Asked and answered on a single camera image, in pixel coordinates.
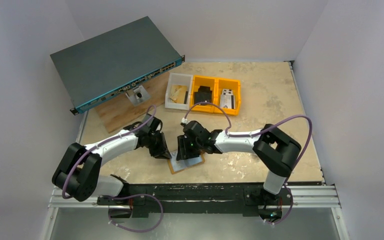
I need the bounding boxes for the yellow leather card holder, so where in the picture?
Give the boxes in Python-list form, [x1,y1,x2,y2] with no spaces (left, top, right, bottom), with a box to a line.
[167,150,205,175]

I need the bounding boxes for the black card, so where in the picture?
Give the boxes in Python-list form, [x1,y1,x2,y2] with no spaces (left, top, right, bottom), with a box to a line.
[197,85,212,95]
[193,92,212,104]

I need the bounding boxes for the white VIP card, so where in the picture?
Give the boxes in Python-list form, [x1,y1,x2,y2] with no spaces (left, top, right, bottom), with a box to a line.
[219,95,236,110]

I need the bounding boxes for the gold cards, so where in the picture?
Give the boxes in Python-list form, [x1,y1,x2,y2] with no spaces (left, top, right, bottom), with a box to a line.
[169,85,188,104]

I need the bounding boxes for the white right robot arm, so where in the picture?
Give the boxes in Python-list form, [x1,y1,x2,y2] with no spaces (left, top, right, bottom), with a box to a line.
[176,120,302,204]

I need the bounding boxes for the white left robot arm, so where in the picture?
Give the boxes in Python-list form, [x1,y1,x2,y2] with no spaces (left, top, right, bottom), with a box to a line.
[51,113,172,205]

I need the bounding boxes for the white cards with stripe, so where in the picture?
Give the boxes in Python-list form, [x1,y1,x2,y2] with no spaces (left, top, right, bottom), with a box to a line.
[221,88,234,95]

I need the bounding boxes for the wooden board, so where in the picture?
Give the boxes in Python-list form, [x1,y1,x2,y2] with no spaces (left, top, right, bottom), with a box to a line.
[95,72,169,133]

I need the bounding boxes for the white plastic bin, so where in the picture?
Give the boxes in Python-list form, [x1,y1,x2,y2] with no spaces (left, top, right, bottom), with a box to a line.
[164,73,193,111]

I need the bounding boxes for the yellow right bin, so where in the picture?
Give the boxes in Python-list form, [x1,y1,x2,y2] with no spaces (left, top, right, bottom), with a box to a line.
[214,78,242,116]

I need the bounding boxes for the yellow bin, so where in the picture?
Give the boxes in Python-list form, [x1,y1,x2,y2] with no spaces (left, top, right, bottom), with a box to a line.
[214,78,242,116]
[189,75,218,113]

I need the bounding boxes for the yellow middle bin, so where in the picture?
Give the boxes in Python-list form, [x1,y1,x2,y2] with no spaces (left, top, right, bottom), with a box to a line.
[189,75,218,113]

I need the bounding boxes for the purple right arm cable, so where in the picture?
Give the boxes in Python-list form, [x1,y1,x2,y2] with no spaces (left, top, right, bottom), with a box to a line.
[182,101,313,183]

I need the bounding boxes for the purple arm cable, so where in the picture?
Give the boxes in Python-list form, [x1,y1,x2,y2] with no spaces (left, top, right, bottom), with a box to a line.
[182,101,313,183]
[61,104,158,200]

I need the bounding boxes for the grey metal bracket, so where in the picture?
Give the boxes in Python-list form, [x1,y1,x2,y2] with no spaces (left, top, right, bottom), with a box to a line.
[125,85,151,106]

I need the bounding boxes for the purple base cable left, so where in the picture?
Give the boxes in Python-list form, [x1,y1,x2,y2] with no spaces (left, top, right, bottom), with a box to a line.
[107,193,164,234]

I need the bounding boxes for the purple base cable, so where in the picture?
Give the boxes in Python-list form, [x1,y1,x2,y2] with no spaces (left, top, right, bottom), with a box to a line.
[107,193,164,234]
[262,185,295,226]

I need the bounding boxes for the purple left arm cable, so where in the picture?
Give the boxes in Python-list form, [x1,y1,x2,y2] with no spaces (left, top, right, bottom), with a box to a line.
[61,104,158,200]

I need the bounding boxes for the grey network switch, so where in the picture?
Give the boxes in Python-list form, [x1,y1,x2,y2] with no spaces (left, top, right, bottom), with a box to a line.
[50,16,185,115]

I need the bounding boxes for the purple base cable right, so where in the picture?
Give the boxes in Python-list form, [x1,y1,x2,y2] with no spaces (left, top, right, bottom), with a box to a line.
[262,185,295,226]

